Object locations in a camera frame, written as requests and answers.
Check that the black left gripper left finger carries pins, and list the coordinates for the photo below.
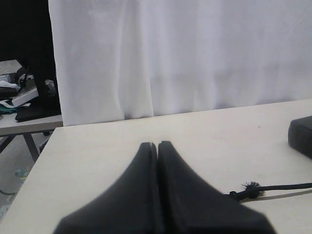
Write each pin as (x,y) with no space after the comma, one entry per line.
(128,206)

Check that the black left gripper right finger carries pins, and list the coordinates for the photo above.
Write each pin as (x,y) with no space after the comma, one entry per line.
(191,206)

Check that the black plastic carrying case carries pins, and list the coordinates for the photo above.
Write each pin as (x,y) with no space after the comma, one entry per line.
(300,135)

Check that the grey side table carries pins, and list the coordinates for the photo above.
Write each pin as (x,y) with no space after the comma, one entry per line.
(10,128)

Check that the white backdrop curtain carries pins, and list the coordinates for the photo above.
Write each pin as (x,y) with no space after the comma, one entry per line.
(125,59)

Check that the clutter on side table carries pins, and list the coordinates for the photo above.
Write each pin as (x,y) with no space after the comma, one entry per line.
(19,95)

